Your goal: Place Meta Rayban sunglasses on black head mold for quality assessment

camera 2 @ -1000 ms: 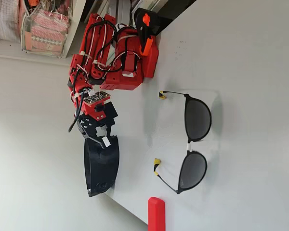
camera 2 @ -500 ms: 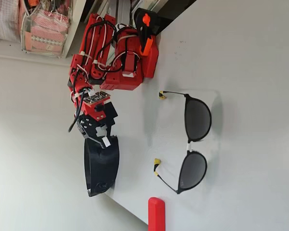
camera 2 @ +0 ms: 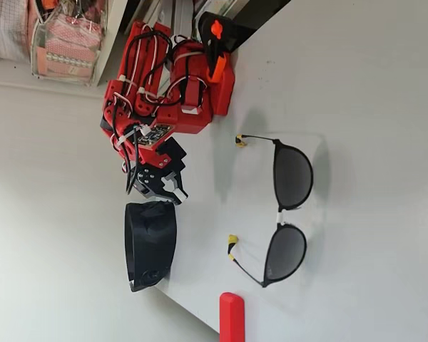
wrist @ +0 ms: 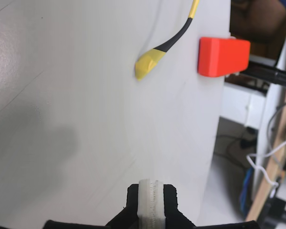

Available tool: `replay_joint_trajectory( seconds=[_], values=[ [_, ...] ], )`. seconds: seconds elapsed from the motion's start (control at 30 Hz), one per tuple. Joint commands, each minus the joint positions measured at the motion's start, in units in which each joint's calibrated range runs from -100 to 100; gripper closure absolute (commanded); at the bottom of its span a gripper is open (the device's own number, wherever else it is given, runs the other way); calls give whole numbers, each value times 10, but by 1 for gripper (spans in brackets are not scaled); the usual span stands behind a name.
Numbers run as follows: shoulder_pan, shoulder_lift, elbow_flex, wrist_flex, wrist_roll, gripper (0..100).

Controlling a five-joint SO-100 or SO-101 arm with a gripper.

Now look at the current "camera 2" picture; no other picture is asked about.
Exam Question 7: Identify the red robot arm base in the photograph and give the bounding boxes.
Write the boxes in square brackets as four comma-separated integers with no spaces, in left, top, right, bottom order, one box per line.
[169,37,235,117]

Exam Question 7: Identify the clear bag with pink boxes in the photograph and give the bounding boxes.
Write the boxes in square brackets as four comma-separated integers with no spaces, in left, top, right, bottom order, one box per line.
[30,0,108,86]

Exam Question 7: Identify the white checked cloth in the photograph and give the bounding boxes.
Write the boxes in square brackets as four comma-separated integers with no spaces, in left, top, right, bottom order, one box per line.
[0,0,31,63]

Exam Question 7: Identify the red rectangular block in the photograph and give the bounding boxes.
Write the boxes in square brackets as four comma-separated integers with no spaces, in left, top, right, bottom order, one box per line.
[219,291,246,342]

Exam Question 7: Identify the black orange table clamp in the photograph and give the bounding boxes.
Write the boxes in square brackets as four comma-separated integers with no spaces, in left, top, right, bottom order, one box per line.
[198,11,258,83]

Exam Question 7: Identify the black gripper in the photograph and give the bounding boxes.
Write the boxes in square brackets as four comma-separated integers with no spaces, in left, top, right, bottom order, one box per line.
[133,138,189,207]

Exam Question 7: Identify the black sunglasses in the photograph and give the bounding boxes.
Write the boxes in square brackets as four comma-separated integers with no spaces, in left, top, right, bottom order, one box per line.
[225,133,314,289]

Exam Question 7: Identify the white shelf unit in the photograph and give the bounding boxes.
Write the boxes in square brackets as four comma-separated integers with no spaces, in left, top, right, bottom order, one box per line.
[0,0,243,97]

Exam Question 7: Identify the black camera cable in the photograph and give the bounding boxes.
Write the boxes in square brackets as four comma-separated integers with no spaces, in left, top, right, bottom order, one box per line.
[123,30,174,196]

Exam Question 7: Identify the red mount camera circuit board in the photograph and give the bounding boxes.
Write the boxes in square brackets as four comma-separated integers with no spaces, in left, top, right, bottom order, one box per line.
[123,123,174,168]

